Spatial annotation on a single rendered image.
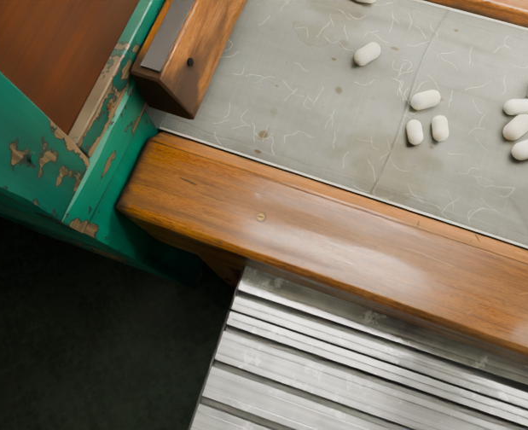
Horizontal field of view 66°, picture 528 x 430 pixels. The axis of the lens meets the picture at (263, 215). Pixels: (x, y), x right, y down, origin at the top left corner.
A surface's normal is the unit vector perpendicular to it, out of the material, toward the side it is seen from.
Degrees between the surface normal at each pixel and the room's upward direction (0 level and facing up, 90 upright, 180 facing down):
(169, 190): 0
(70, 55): 90
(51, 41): 90
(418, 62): 0
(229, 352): 0
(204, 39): 67
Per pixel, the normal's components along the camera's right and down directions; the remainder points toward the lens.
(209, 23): 0.86, 0.19
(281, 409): -0.03, -0.27
